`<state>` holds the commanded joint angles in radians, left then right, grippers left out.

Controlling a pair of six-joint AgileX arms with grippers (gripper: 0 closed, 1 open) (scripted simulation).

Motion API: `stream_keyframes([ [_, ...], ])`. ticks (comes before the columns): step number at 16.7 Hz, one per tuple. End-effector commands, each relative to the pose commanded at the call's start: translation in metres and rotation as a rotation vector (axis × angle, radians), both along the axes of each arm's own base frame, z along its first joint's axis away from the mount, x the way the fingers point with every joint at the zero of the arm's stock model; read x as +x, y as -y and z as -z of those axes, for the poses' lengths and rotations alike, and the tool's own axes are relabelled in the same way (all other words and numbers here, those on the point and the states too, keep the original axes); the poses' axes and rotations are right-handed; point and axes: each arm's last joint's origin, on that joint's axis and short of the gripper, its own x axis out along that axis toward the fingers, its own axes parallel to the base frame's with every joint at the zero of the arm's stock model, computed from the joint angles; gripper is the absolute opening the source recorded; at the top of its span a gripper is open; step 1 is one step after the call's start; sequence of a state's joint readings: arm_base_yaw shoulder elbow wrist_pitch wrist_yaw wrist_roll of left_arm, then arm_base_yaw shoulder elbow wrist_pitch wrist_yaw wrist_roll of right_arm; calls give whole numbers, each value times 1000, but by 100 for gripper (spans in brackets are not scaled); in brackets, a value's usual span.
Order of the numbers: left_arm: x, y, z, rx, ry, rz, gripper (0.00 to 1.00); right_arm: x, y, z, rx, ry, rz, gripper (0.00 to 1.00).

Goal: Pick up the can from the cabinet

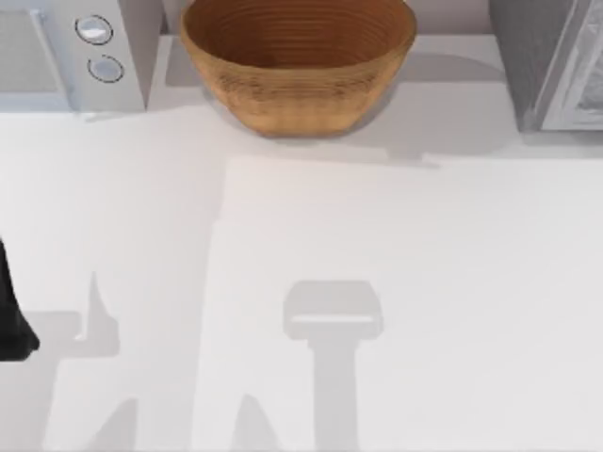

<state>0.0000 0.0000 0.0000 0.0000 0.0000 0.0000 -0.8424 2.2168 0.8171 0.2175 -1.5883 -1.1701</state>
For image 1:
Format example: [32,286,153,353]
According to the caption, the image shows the brown woven basket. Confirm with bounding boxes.
[181,0,418,138]

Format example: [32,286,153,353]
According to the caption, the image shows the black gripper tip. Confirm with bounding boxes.
[0,238,41,363]

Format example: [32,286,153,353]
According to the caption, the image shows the silver microwave knob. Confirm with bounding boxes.
[87,54,125,84]
[74,14,115,47]

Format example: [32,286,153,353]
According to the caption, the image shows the pale microwave oven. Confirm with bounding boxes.
[0,0,165,113]

